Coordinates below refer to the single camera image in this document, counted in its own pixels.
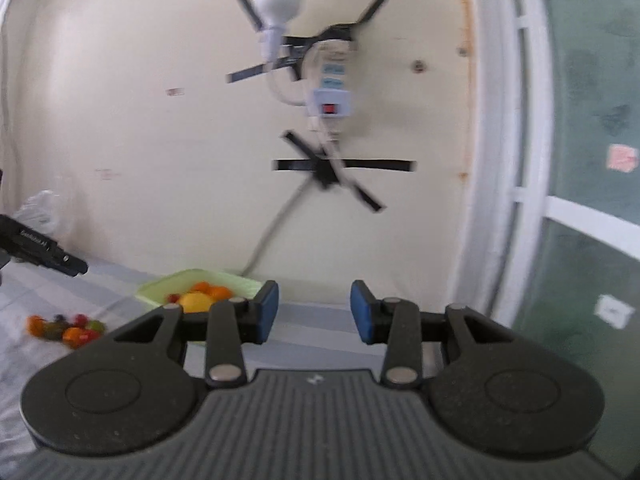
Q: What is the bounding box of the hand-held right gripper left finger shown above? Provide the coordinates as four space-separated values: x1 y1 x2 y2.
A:
114 280 280 389

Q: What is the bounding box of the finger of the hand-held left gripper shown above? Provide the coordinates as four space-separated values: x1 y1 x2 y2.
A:
47 241 89 278

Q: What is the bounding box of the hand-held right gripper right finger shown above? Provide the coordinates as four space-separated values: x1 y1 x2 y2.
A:
350 280 518 389

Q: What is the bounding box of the light green plastic basket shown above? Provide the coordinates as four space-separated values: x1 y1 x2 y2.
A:
136 268 266 346

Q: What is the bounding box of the pile of small toy fruits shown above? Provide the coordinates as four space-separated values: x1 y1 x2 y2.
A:
26 312 107 350

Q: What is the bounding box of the clear plastic bag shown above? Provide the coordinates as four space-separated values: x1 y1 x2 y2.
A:
14 189 77 242

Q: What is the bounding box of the striped bedsheet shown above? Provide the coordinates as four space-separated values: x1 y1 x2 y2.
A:
0 254 451 480

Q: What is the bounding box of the white power strip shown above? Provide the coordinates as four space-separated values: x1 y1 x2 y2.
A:
304 40 359 120

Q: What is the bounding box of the pink window sticker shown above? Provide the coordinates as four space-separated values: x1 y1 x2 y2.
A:
606 143 640 174

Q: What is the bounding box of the grey power cable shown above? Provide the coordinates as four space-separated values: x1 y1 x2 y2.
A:
242 127 343 278

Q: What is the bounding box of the white window frame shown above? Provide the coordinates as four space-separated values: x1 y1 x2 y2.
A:
459 0 640 342

